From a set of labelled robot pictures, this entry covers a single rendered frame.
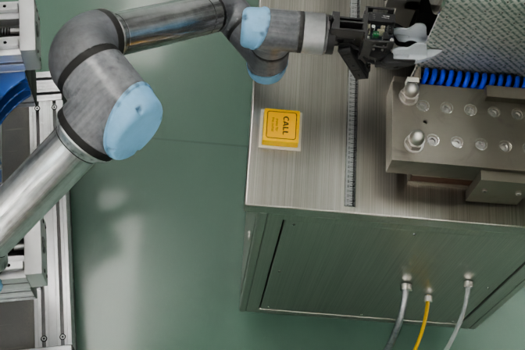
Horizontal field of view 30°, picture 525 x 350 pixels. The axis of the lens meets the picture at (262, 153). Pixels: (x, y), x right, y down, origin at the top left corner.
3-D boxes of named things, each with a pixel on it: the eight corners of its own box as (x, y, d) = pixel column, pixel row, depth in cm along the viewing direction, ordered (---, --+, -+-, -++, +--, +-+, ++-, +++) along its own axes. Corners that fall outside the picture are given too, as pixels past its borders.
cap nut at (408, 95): (398, 87, 182) (403, 76, 178) (418, 88, 182) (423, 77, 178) (398, 105, 181) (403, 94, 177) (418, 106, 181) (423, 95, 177)
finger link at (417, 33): (448, 34, 174) (396, 30, 174) (440, 51, 180) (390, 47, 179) (447, 19, 175) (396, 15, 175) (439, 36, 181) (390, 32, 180)
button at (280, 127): (263, 112, 192) (264, 107, 190) (298, 116, 193) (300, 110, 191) (261, 144, 190) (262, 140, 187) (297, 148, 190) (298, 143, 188)
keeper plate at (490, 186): (465, 191, 188) (480, 169, 178) (516, 195, 188) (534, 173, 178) (465, 203, 187) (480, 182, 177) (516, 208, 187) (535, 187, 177)
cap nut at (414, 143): (403, 133, 178) (408, 123, 174) (423, 135, 179) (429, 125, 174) (403, 151, 177) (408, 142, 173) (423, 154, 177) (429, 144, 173)
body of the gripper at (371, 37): (398, 44, 171) (330, 38, 170) (389, 68, 178) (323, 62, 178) (398, 7, 174) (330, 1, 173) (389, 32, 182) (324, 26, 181)
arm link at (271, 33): (241, 21, 181) (244, -4, 174) (300, 26, 182) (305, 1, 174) (238, 58, 178) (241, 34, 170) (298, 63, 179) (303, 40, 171)
